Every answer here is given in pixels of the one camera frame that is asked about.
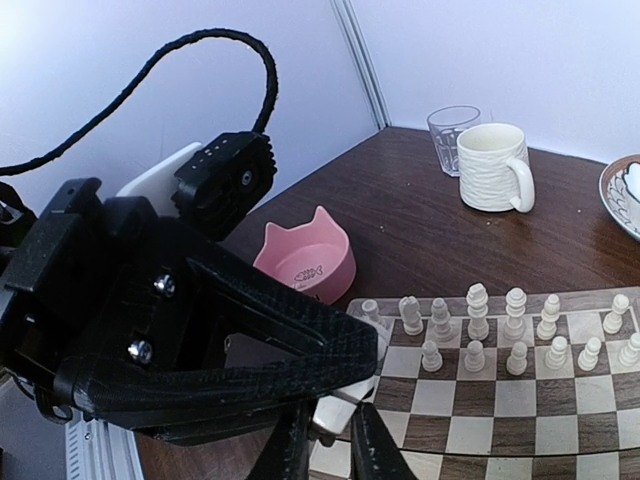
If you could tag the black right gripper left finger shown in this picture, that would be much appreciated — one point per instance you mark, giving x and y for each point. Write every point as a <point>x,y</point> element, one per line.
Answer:
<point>286,453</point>

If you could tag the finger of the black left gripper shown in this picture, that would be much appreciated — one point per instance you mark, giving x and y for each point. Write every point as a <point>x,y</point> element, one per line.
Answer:
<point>200,406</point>
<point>239,298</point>

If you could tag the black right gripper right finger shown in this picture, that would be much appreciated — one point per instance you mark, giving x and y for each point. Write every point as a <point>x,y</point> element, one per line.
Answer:
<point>374,454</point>

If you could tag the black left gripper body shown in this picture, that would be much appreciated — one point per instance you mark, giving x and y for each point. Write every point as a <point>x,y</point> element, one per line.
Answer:
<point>101,314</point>

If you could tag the white rook chess piece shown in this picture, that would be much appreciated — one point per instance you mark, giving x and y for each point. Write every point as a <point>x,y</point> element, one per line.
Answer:
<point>371,312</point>

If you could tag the white knight chess piece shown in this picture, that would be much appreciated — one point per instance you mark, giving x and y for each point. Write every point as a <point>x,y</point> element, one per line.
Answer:
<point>409,309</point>

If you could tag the white bishop chess piece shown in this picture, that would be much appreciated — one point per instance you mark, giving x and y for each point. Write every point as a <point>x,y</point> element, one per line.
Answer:
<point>440,320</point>

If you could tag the white king chess piece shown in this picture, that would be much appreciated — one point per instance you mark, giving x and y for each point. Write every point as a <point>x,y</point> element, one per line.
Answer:
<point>477,309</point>

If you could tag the white pawn chess piece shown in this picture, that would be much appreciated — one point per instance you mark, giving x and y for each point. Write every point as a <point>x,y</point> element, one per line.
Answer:
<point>516,363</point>

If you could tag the white queen chess piece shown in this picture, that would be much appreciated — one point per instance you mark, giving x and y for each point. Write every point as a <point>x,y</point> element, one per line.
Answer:
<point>515,309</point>

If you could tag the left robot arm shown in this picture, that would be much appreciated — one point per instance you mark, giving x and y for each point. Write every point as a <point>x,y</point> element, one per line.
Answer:
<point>10,225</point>

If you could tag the wooden chess board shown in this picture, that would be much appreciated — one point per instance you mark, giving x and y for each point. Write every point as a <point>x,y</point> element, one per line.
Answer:
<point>543,424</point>

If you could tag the pink cat-ear bowl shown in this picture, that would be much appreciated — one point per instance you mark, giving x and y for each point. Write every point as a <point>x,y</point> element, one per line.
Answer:
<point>314,258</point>

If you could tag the cream ribbed mug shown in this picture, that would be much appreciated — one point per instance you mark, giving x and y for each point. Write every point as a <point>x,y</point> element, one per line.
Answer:
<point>494,169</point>

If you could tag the clear drinking glass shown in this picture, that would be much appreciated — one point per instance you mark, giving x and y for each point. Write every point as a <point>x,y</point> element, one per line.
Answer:
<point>445,126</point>

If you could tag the patterned ceramic plate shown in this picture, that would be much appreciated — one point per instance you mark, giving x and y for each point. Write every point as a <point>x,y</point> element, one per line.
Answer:
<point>612,190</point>

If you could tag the white scalloped bowl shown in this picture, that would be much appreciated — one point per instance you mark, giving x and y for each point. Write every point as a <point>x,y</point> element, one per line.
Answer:
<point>631,179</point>

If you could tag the aluminium front rail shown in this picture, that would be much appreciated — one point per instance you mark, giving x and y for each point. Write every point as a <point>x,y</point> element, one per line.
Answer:
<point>99,450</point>

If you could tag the left aluminium frame post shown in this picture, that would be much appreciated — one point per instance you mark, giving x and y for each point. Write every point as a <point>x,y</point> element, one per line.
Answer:
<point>357,46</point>

